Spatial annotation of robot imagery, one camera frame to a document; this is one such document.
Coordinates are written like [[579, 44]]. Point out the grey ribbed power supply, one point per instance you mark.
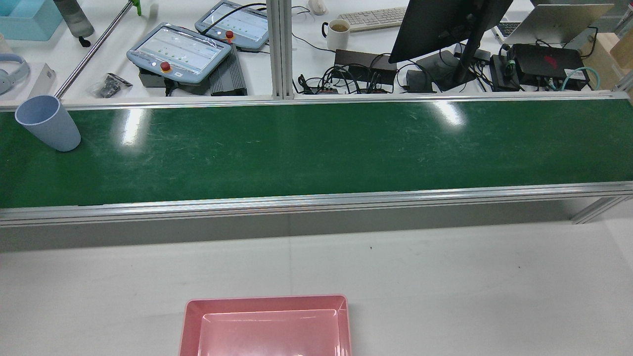
[[228, 74]]

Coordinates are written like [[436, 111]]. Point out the black mini computer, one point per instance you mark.
[[546, 62]]

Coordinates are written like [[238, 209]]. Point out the aluminium conveyor side rail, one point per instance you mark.
[[198, 103], [316, 201]]

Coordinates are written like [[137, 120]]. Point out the green clamp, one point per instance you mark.
[[138, 7]]

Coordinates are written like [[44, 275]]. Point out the small white carton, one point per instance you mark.
[[43, 81]]

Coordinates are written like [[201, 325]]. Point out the large grey teach pendant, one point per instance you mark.
[[178, 52]]

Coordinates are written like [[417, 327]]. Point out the light blue storage box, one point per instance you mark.
[[27, 20]]

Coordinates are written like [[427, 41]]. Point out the steel rod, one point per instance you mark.
[[91, 52]]

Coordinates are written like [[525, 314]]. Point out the small grey teach pendant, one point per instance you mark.
[[240, 24]]

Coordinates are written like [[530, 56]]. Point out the cardboard box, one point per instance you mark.
[[613, 54]]

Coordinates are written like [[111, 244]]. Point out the silver laptop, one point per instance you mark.
[[559, 22]]

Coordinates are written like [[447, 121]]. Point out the black computer monitor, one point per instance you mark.
[[445, 24]]

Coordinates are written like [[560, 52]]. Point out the black monitor stand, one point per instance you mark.
[[445, 71]]

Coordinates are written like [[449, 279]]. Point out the green conveyor belt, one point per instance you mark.
[[316, 153]]

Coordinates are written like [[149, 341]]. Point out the pink plastic box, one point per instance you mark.
[[267, 331]]

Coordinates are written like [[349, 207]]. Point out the light blue plastic cup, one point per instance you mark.
[[49, 126]]

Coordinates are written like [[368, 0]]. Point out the light blue headphones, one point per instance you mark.
[[12, 74]]

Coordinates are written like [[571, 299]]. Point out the black flat hub box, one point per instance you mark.
[[363, 62]]

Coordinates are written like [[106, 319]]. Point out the white computer mouse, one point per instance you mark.
[[318, 6]]

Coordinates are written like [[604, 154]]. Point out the black power adapter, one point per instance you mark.
[[503, 74]]

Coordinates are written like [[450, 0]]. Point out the aluminium conveyor leg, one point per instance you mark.
[[598, 210]]

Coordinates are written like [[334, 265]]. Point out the white mug with tea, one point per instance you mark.
[[339, 35]]

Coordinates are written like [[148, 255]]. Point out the white computer keyboard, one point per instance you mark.
[[373, 19]]

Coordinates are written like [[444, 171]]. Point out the grey drinking bottle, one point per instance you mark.
[[74, 20]]

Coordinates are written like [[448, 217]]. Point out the plastic bag of screws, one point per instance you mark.
[[111, 85]]

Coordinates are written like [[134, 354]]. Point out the aluminium profile post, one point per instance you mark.
[[280, 49]]

